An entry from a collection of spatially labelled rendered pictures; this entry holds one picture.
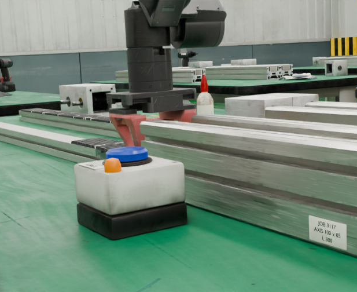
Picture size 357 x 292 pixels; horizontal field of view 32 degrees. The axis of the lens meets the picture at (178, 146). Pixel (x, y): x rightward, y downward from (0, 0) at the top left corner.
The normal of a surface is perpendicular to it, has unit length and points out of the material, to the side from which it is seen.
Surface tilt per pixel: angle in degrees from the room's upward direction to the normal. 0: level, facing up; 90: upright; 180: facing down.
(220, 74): 90
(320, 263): 0
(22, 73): 90
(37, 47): 90
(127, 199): 90
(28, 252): 0
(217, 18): 135
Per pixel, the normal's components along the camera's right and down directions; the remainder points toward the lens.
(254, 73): -0.89, 0.11
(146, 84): -0.10, 0.15
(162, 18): 0.34, 0.77
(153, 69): 0.16, 0.14
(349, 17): 0.46, 0.10
